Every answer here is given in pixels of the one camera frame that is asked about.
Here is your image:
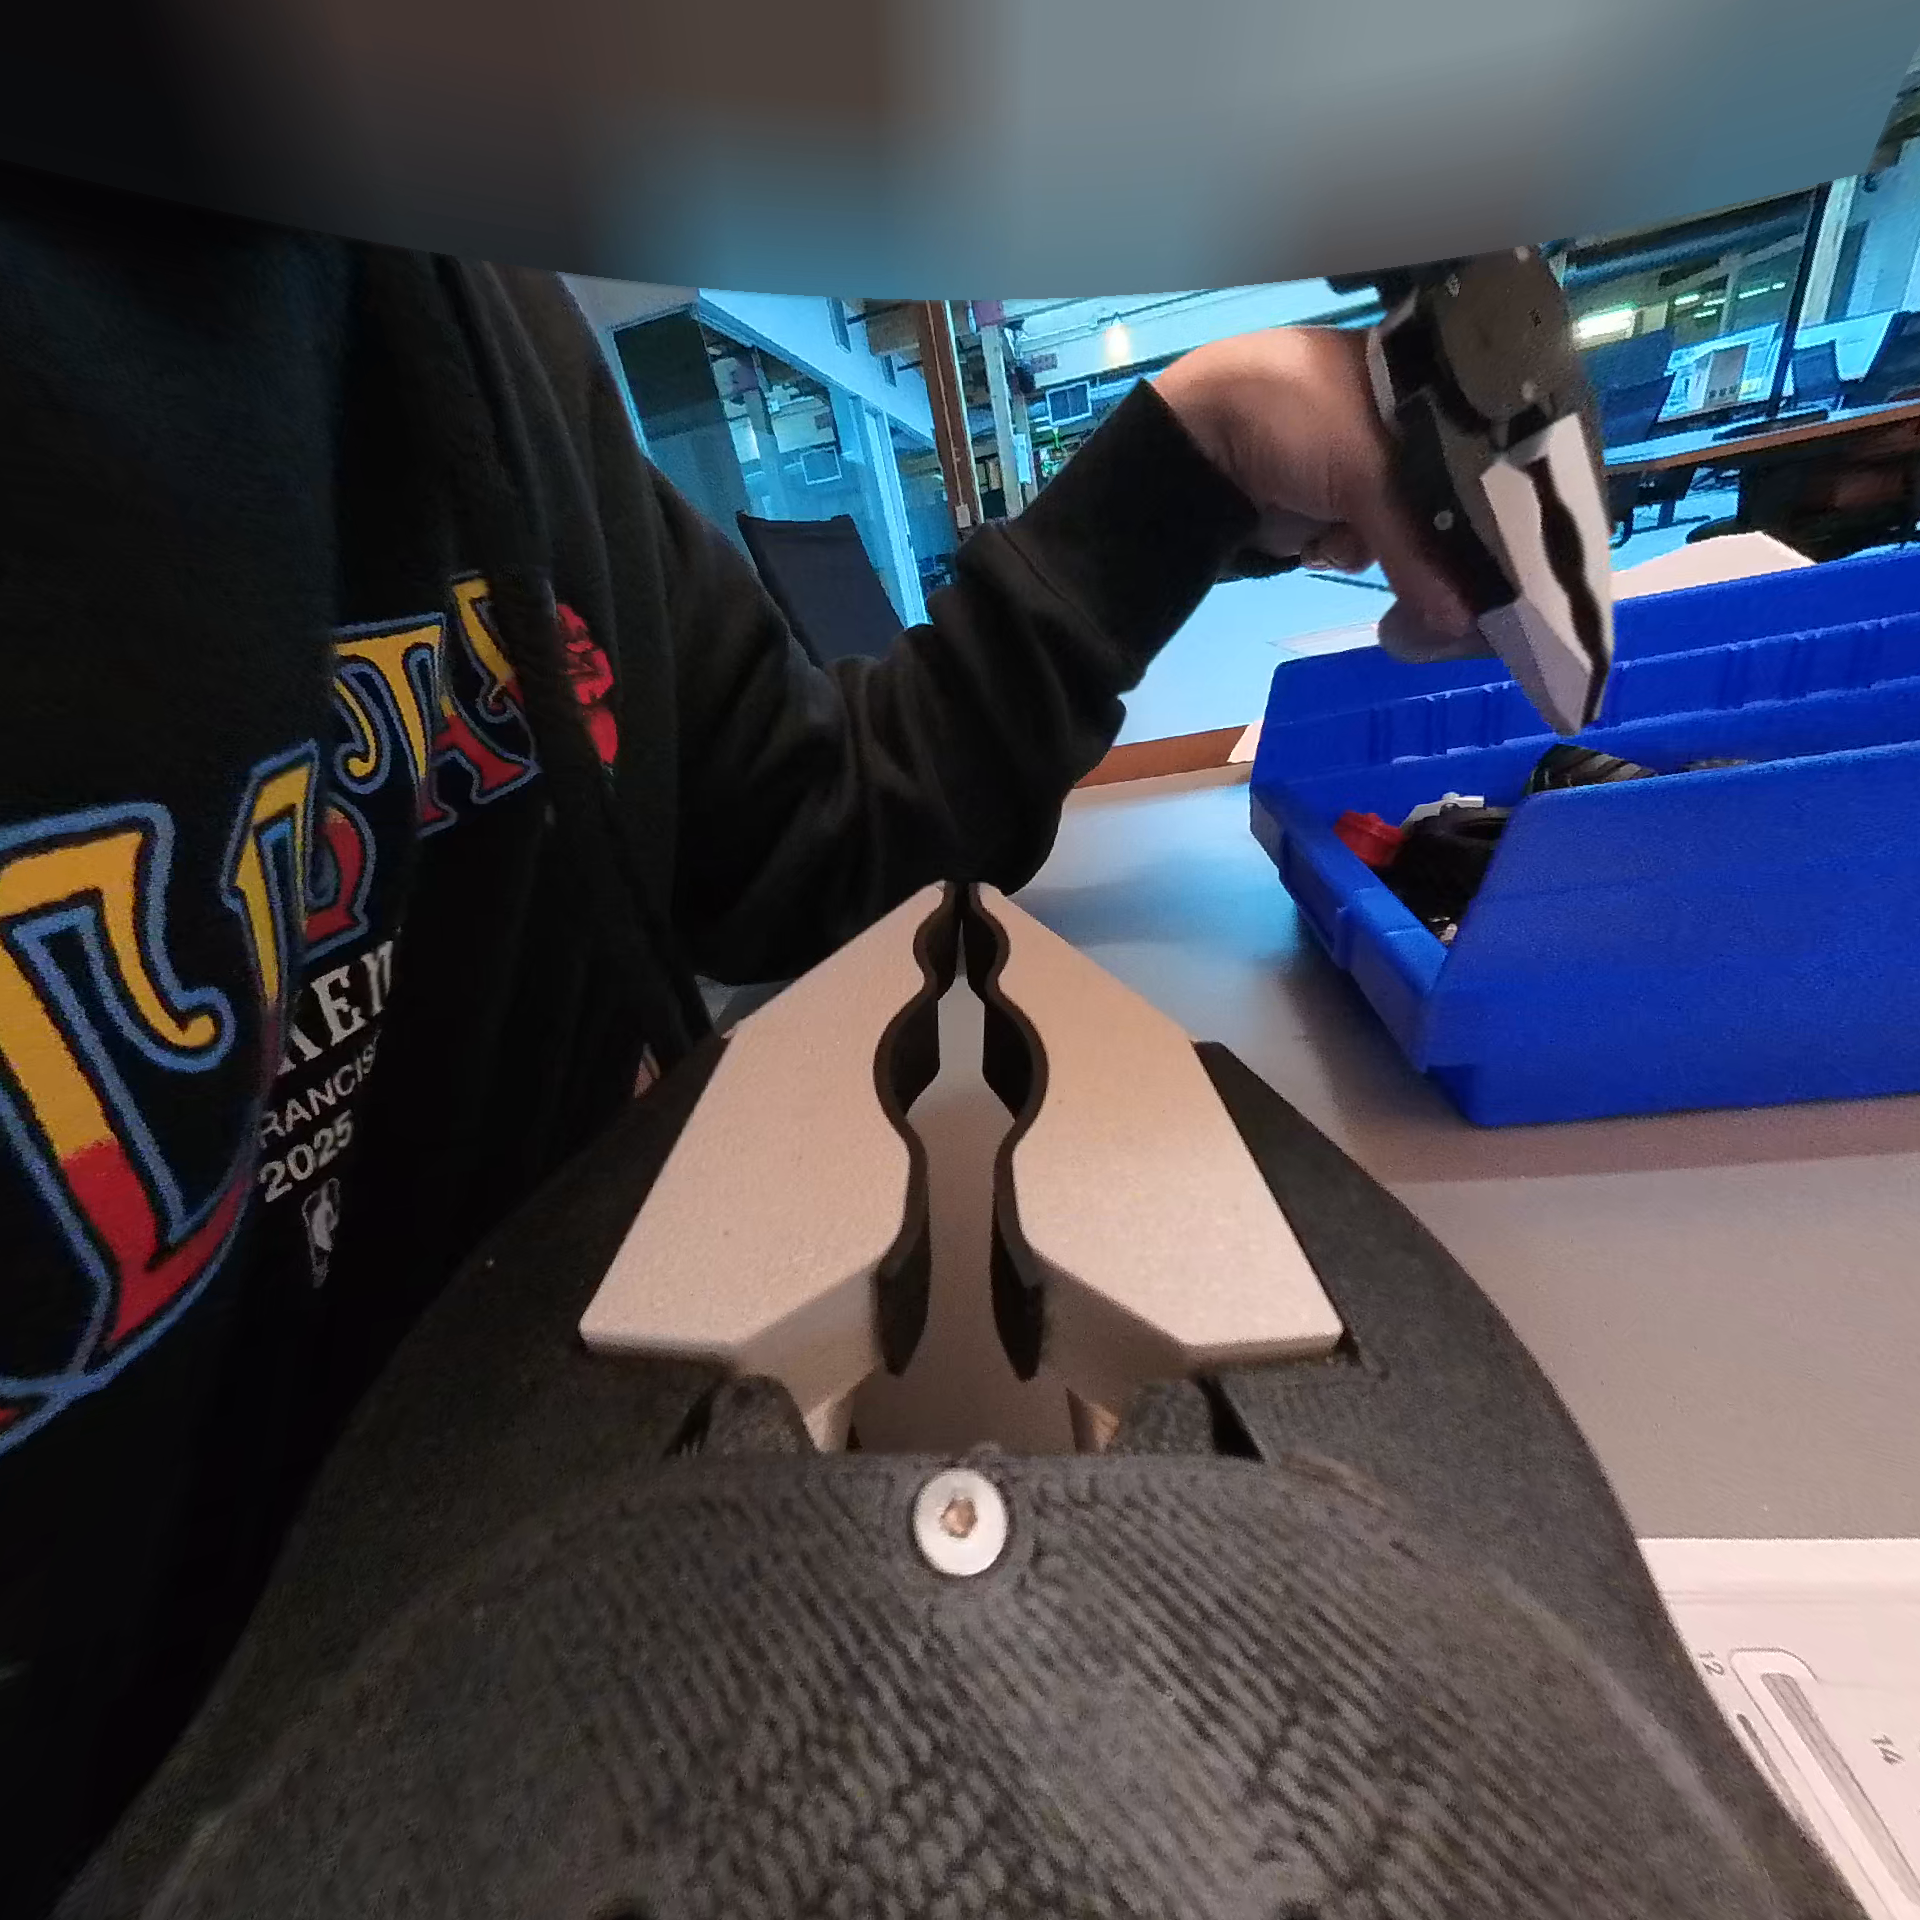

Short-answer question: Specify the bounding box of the black office chair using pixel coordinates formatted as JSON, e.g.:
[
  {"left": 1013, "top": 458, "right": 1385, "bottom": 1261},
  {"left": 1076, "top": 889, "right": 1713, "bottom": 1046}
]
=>
[{"left": 737, "top": 514, "right": 914, "bottom": 669}]

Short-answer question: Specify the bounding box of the black rubber toy tire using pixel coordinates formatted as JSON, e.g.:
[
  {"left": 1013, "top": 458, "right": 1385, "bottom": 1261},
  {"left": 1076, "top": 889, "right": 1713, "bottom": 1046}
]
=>
[
  {"left": 1527, "top": 741, "right": 1661, "bottom": 799},
  {"left": 1394, "top": 809, "right": 1519, "bottom": 945}
]

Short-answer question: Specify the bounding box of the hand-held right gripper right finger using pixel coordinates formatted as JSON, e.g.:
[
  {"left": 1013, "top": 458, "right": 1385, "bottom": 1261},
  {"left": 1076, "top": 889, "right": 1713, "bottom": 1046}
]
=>
[{"left": 964, "top": 885, "right": 1347, "bottom": 1455}]

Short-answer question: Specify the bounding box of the person's left forearm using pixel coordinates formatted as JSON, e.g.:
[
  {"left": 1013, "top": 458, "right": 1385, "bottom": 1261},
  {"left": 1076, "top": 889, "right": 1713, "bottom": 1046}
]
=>
[{"left": 645, "top": 378, "right": 1264, "bottom": 984}]

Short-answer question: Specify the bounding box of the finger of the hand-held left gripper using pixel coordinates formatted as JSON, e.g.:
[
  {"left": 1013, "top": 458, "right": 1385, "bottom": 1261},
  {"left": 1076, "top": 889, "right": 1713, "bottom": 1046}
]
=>
[
  {"left": 1542, "top": 410, "right": 1620, "bottom": 715},
  {"left": 1474, "top": 450, "right": 1601, "bottom": 732}
]

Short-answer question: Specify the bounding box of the wooden pillar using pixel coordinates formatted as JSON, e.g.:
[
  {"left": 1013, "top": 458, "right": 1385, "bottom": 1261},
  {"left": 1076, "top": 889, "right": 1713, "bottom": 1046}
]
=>
[{"left": 920, "top": 303, "right": 982, "bottom": 526}]

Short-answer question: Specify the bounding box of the long wooden table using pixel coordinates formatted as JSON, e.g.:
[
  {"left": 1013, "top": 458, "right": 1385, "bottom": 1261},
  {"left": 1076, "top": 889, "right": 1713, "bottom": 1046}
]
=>
[{"left": 1599, "top": 397, "right": 1920, "bottom": 506}]

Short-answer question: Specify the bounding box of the white ruler-marked paper sheet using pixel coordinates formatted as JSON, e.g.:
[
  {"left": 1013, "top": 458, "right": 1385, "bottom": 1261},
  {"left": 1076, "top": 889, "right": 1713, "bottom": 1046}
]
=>
[{"left": 1636, "top": 1537, "right": 1920, "bottom": 1920}]

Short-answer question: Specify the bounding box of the blue plastic bin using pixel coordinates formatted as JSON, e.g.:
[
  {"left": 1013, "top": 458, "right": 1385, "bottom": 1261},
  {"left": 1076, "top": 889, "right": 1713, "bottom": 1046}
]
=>
[{"left": 1249, "top": 546, "right": 1920, "bottom": 1133}]

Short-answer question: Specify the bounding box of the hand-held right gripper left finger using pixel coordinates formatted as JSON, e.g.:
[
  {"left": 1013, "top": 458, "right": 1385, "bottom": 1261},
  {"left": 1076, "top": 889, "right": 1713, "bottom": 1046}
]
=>
[{"left": 576, "top": 885, "right": 967, "bottom": 1455}]

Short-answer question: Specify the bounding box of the person's black printed sweatshirt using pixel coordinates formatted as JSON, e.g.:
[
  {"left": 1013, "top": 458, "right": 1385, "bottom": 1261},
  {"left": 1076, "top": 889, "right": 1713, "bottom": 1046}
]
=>
[{"left": 0, "top": 158, "right": 722, "bottom": 1920}]

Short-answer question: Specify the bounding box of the person's left hand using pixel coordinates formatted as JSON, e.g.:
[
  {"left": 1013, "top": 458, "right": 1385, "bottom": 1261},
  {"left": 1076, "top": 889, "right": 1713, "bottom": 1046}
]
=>
[{"left": 1153, "top": 329, "right": 1453, "bottom": 605}]

